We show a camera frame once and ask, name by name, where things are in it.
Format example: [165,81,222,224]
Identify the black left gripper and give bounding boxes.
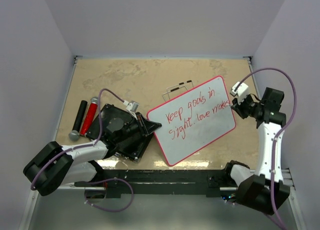
[116,112,161,144]

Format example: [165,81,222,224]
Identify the pink framed whiteboard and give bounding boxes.
[146,75,236,167]

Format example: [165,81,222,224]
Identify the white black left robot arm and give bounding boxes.
[23,113,162,196]

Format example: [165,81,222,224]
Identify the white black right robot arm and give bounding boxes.
[222,82,290,216]

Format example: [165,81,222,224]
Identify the red microphone silver head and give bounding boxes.
[68,96,98,142]

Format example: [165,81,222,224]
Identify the black microphone tube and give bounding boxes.
[72,100,88,133]

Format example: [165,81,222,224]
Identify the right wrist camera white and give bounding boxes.
[230,81,250,103]

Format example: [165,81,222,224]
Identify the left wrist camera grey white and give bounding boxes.
[123,100,139,116]

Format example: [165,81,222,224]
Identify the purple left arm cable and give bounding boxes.
[30,88,135,212]

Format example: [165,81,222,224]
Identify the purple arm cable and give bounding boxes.
[236,67,298,230]
[30,88,135,212]

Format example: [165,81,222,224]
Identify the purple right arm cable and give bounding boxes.
[236,67,298,230]

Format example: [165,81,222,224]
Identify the wire whiteboard stand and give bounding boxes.
[162,80,194,102]

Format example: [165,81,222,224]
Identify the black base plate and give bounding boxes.
[74,169,237,199]

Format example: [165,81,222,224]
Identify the aluminium frame rail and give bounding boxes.
[18,55,83,230]

